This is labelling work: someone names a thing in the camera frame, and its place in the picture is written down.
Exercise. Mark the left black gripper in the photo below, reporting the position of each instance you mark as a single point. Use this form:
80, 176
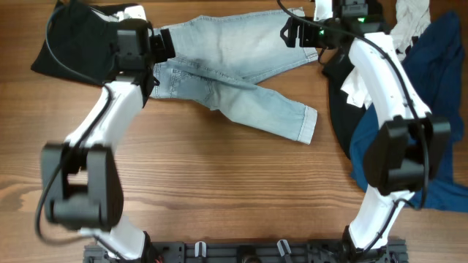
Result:
162, 46

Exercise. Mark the black crumpled garment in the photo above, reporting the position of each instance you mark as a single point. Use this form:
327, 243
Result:
344, 117

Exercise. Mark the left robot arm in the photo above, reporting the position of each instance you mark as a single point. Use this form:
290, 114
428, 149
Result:
82, 194

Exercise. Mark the folded black garment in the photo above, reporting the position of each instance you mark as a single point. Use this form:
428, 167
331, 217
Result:
81, 44

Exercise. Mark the dark blue shirt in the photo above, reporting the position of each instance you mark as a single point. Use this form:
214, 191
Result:
434, 66

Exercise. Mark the light blue denim shorts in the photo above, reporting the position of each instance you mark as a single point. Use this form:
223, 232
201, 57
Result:
220, 62

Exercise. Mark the black mounting rail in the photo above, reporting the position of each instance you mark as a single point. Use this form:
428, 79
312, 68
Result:
312, 251

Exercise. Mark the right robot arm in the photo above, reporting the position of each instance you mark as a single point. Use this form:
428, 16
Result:
409, 145

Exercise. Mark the white crumpled shirt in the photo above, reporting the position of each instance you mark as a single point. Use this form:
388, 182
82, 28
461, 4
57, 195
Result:
413, 18

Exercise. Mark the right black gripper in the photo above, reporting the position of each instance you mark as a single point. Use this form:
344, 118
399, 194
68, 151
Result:
292, 33

